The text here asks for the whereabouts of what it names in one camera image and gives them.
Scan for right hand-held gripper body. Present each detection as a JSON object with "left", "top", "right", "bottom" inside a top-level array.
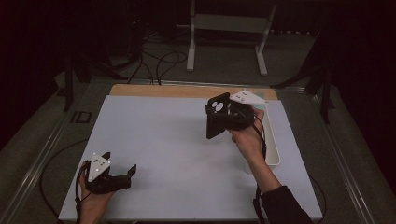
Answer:
[{"left": 228, "top": 90, "right": 269, "bottom": 132}]

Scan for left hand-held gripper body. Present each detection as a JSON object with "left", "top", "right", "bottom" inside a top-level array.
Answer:
[{"left": 81, "top": 152, "right": 131, "bottom": 195}]

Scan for black phone case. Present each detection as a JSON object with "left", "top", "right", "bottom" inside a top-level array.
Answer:
[{"left": 205, "top": 91, "right": 232, "bottom": 140}]

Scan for white storage box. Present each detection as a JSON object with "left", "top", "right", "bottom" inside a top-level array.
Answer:
[{"left": 248, "top": 91, "right": 281, "bottom": 167}]

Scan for person's right hand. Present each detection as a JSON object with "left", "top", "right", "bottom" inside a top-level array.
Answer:
[{"left": 228, "top": 108, "right": 266, "bottom": 161}]

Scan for person's left hand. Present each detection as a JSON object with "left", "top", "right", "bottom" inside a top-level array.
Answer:
[{"left": 78, "top": 166, "right": 115, "bottom": 216}]

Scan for black stand legs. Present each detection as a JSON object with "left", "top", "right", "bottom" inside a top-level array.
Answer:
[{"left": 63, "top": 54, "right": 129, "bottom": 113}]

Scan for white metal stand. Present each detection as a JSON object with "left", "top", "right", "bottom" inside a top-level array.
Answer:
[{"left": 177, "top": 0, "right": 278, "bottom": 77}]

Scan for black tripod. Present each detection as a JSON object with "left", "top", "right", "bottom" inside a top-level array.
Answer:
[{"left": 270, "top": 29, "right": 336, "bottom": 124}]

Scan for black power strip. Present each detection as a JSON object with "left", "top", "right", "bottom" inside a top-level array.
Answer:
[{"left": 271, "top": 29, "right": 316, "bottom": 36}]

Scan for left hand-held gripper cable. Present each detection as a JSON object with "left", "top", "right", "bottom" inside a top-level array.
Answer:
[{"left": 74, "top": 160, "right": 92, "bottom": 224}]

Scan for hand-held gripper cable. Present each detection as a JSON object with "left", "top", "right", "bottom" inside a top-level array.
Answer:
[
  {"left": 74, "top": 160, "right": 92, "bottom": 224},
  {"left": 251, "top": 115, "right": 268, "bottom": 224}
]

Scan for right hand-held gripper cable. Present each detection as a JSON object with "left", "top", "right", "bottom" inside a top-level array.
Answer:
[{"left": 251, "top": 115, "right": 268, "bottom": 224}]

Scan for black looped floor cable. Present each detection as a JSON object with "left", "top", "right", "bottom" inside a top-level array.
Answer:
[{"left": 154, "top": 49, "right": 189, "bottom": 86}]

